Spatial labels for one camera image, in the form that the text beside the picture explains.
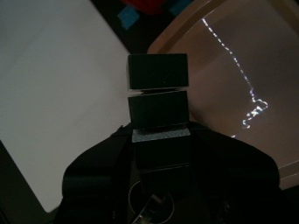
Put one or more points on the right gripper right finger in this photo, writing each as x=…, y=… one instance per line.
x=238, y=186

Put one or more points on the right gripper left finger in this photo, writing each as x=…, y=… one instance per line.
x=98, y=180

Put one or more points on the white cutting board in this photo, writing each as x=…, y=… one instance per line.
x=58, y=87

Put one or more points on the tan wooden plate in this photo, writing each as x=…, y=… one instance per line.
x=253, y=58

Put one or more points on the blue tape piece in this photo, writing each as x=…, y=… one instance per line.
x=180, y=5
x=129, y=17

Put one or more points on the red plastic cup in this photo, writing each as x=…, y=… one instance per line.
x=145, y=4

